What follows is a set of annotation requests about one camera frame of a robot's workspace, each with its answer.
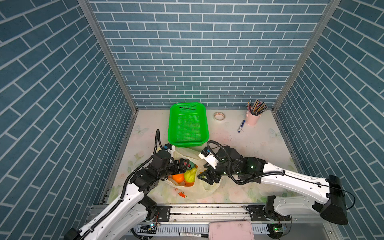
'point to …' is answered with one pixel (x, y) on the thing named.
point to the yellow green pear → (189, 175)
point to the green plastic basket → (188, 126)
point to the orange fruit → (178, 178)
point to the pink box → (231, 230)
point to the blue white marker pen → (241, 126)
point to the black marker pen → (200, 235)
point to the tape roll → (219, 116)
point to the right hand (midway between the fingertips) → (199, 170)
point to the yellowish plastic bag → (202, 189)
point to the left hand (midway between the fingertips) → (185, 163)
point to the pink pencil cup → (251, 119)
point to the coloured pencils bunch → (258, 107)
